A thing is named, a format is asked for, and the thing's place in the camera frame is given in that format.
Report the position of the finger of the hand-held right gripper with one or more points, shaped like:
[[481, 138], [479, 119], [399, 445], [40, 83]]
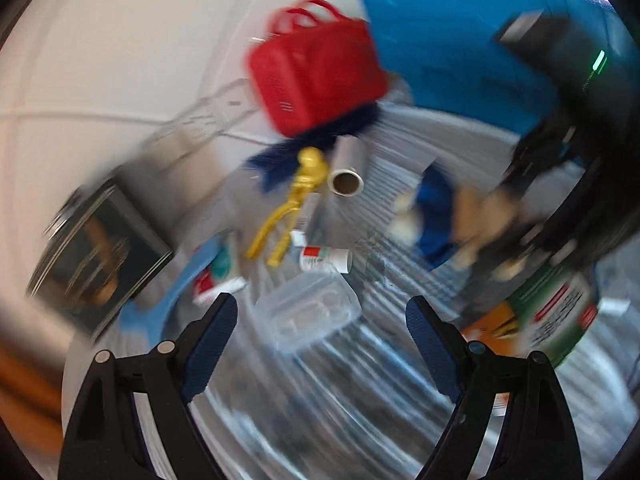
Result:
[[550, 247], [540, 155]]

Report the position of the wall socket strip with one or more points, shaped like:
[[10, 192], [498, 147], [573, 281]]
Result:
[[210, 115]]

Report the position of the red green toothpaste tube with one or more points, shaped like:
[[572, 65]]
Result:
[[215, 280]]

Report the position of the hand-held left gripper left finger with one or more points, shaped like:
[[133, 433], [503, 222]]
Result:
[[212, 340]]

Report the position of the grey paper roll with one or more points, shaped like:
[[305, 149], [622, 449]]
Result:
[[347, 160]]

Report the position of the green-white cylindrical canister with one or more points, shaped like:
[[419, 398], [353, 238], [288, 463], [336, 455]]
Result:
[[550, 315]]

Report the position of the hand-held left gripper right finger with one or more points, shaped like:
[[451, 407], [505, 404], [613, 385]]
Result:
[[432, 350]]

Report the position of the gold figurine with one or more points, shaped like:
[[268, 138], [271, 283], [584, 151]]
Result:
[[310, 170]]

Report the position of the dark blue cloth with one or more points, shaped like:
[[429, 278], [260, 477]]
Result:
[[272, 165]]

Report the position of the red plastic bag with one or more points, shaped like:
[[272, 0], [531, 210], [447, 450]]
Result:
[[320, 75]]

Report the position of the light blue plastic tool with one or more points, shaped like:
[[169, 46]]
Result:
[[150, 317]]

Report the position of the blue plastic crate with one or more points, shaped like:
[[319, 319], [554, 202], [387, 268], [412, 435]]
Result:
[[440, 45]]

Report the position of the white bottle red label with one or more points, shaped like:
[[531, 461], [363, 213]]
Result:
[[325, 258]]

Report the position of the small white tube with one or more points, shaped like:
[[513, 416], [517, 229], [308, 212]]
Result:
[[298, 237]]

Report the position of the clear plastic box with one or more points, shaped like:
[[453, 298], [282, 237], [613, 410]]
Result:
[[305, 310]]

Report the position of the doll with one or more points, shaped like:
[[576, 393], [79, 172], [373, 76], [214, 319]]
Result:
[[440, 220]]

